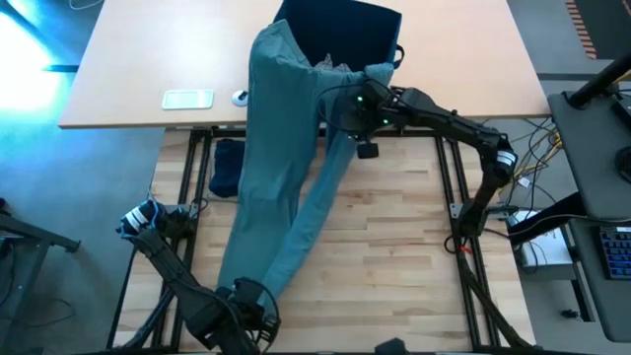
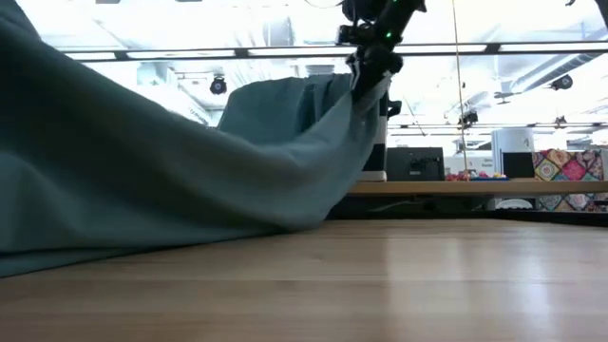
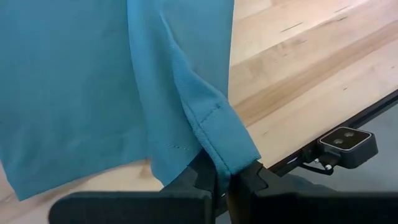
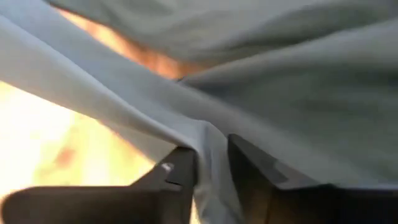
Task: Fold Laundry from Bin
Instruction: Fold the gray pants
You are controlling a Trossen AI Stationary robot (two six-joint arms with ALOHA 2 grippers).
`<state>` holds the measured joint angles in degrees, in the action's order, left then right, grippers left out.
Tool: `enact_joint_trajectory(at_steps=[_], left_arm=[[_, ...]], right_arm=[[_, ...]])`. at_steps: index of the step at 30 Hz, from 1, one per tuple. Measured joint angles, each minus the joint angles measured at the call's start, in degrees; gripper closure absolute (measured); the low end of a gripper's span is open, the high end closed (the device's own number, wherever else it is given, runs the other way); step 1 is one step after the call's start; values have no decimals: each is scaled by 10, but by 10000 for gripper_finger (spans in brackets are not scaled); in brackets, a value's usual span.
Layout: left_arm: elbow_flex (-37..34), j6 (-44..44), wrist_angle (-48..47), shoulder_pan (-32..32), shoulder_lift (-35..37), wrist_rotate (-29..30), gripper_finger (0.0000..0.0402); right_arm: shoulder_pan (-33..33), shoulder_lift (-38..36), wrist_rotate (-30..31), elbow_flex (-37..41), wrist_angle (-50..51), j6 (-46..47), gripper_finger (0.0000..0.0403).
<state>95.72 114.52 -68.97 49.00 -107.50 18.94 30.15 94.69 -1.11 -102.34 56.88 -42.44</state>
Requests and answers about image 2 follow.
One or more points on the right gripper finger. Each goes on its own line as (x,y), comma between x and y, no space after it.
(376,84)
(359,88)

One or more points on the navy white striped fabric bin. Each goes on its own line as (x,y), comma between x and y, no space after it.
(380,142)

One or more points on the teal shirt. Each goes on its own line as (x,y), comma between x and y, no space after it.
(142,180)

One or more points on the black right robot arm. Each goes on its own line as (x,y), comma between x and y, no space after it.
(380,19)

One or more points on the thin vertical rod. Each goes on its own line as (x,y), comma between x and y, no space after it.
(460,95)

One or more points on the black monitor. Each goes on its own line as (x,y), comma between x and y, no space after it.
(415,164)

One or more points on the black ceiling fixture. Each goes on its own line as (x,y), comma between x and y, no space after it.
(469,118)

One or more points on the colourful toy pile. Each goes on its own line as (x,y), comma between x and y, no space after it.
(475,176)

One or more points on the light wooden desk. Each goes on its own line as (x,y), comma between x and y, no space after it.
(475,187)

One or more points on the white column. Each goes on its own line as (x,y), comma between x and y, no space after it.
(513,140)

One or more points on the small black screen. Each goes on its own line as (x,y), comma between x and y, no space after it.
(518,165)

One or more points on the white chair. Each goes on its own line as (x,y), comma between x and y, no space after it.
(514,203)

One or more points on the colourful patchwork quilt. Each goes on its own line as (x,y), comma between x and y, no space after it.
(567,165)

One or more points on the black dome camera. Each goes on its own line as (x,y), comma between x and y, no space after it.
(218,85)
(562,82)

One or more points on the black metal table frame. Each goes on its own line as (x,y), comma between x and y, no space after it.
(475,211)

